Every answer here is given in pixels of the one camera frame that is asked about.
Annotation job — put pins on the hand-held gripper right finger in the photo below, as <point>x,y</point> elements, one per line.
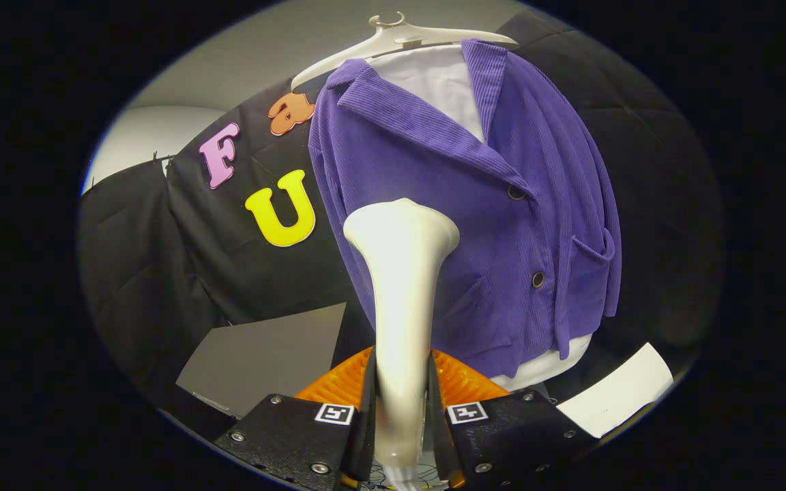
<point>444,447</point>

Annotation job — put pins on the white garment steamer head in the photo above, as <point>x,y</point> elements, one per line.
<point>400,307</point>

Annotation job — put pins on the black backdrop cloth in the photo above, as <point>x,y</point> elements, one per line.
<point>127,273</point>
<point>666,204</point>
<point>229,259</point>

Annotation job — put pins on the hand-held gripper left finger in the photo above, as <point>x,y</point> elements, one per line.
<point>368,443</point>

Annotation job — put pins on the white flat board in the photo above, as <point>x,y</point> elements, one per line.
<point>611,399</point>

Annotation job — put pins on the white clothes hanger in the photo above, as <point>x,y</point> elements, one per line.
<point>393,37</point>

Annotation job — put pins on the grey cabinet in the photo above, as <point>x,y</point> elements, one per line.
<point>263,354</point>

